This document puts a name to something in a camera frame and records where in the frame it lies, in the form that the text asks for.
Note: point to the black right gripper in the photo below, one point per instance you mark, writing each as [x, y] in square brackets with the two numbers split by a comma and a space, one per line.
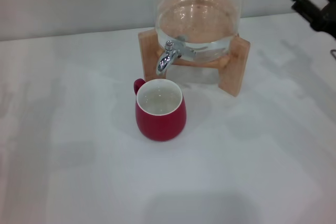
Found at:
[329, 20]

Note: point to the chrome faucet tap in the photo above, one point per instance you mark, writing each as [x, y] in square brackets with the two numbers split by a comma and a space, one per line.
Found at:
[166, 60]

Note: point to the red ceramic cup white inside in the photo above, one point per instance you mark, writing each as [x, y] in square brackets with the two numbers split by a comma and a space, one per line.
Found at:
[160, 127]

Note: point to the clear glass water dispenser jar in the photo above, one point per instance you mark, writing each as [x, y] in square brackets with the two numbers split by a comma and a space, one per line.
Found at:
[197, 16]

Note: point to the wooden dispenser stand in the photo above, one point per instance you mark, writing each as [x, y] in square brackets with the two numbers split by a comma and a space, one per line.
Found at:
[148, 56]

